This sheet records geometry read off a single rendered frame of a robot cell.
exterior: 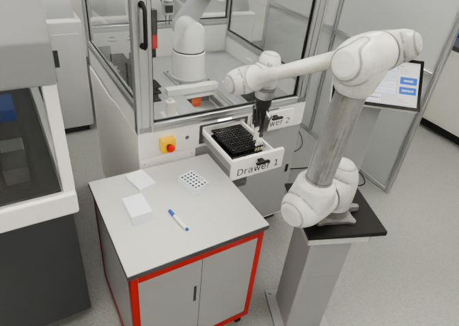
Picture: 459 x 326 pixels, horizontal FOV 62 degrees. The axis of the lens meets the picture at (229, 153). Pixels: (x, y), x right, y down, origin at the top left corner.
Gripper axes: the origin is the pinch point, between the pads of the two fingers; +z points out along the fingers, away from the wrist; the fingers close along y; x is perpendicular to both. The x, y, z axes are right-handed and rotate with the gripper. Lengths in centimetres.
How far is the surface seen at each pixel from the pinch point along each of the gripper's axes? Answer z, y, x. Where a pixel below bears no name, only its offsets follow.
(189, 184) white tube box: 16.3, -3.5, 37.5
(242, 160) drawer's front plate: 4.1, -10.7, 14.7
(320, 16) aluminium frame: -47, 23, -46
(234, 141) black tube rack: 6.2, 7.1, 8.3
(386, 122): 42, 32, -151
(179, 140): 9.7, 23.0, 30.8
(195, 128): 4.7, 23.0, 22.6
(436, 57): -18, 15, -151
